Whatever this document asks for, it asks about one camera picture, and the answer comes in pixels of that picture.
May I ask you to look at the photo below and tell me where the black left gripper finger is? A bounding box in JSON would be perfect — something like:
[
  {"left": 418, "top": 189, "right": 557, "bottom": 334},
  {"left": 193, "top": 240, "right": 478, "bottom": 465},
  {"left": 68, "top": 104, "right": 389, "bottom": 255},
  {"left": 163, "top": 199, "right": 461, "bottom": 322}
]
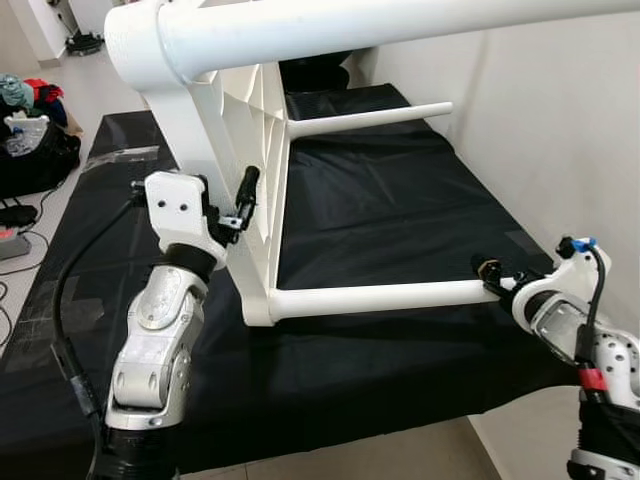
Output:
[{"left": 235, "top": 165, "right": 261, "bottom": 216}]

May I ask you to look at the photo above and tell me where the black cloth cover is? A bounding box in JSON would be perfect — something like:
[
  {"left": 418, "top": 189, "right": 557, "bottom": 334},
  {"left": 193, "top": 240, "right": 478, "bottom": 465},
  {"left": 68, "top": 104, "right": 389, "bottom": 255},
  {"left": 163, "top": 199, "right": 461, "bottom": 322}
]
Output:
[{"left": 0, "top": 82, "right": 640, "bottom": 476}]

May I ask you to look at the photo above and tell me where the clear plastic wrapper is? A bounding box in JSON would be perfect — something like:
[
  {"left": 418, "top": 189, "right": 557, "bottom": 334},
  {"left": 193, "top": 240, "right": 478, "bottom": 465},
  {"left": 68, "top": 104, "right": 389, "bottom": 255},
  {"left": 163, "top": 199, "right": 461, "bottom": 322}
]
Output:
[{"left": 85, "top": 147, "right": 163, "bottom": 168}]

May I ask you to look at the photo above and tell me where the black small floor item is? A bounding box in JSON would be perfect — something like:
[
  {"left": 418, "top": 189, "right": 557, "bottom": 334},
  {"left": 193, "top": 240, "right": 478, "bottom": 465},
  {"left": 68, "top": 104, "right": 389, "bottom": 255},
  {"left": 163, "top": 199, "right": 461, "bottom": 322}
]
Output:
[{"left": 63, "top": 30, "right": 108, "bottom": 58}]

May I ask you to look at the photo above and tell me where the grey small charger box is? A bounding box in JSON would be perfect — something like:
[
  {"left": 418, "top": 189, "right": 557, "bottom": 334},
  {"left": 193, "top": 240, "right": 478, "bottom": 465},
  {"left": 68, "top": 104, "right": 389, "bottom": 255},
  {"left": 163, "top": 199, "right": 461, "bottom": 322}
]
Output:
[{"left": 0, "top": 228, "right": 31, "bottom": 263}]

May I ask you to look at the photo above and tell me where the red cable clip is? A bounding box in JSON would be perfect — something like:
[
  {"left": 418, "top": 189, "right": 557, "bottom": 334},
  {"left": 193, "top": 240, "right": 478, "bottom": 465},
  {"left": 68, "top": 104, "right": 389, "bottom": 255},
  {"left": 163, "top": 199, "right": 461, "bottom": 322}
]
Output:
[{"left": 578, "top": 367, "right": 608, "bottom": 391}]

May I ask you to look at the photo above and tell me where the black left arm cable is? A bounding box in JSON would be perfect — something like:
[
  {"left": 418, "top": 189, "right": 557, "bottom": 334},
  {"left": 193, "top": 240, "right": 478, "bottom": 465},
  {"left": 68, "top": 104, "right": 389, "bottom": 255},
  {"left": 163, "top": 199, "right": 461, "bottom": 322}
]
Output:
[{"left": 52, "top": 195, "right": 153, "bottom": 480}]

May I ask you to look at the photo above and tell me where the white plastic table top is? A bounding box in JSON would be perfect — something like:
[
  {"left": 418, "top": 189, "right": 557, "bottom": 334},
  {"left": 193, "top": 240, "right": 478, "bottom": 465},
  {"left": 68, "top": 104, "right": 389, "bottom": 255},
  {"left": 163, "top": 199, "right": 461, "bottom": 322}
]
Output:
[{"left": 105, "top": 0, "right": 293, "bottom": 328}]

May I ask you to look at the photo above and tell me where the black floor cable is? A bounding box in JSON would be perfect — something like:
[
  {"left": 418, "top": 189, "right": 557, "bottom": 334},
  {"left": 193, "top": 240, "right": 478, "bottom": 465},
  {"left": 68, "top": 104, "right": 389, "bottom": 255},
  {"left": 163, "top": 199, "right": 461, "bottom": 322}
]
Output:
[{"left": 0, "top": 198, "right": 53, "bottom": 253}]

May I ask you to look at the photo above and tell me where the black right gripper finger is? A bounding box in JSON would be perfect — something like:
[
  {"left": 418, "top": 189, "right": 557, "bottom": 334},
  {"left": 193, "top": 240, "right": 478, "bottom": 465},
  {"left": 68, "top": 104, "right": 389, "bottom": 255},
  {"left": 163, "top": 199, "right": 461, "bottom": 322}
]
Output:
[{"left": 472, "top": 253, "right": 516, "bottom": 301}]

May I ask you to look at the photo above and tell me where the clear tape patch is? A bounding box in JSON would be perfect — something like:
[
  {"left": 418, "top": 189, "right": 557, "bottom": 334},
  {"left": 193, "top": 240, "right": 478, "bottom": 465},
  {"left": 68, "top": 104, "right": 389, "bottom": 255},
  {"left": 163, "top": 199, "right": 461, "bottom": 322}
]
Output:
[{"left": 5, "top": 290, "right": 108, "bottom": 353}]

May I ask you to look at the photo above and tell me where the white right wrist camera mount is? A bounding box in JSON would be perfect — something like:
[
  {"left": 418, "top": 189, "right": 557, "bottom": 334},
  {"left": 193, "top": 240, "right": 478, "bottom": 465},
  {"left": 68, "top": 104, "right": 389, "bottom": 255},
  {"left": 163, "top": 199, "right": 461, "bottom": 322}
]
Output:
[{"left": 510, "top": 245, "right": 614, "bottom": 333}]

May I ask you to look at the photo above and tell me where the colourful clothes pile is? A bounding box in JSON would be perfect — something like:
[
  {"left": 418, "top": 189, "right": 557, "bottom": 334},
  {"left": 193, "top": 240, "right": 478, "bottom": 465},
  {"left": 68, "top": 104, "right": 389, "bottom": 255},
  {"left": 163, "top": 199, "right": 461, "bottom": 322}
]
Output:
[{"left": 0, "top": 73, "right": 68, "bottom": 158}]

